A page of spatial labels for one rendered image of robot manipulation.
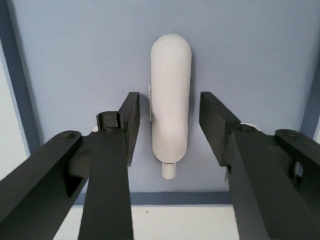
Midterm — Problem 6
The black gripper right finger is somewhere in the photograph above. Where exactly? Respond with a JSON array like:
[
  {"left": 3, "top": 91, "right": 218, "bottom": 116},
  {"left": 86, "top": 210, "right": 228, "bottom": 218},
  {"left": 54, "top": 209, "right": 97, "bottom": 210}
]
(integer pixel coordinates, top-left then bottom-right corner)
[{"left": 199, "top": 92, "right": 320, "bottom": 240}]

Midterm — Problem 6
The grey gas cylinder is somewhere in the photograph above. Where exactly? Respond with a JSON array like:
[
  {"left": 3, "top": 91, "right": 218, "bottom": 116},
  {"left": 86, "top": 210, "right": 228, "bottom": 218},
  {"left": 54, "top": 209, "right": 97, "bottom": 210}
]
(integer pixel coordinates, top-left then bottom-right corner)
[{"left": 149, "top": 34, "right": 192, "bottom": 179}]

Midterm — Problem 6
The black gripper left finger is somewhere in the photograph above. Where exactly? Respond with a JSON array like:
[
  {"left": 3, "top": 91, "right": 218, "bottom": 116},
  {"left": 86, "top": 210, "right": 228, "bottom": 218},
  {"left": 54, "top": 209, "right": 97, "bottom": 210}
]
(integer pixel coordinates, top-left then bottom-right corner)
[{"left": 0, "top": 92, "right": 140, "bottom": 240}]

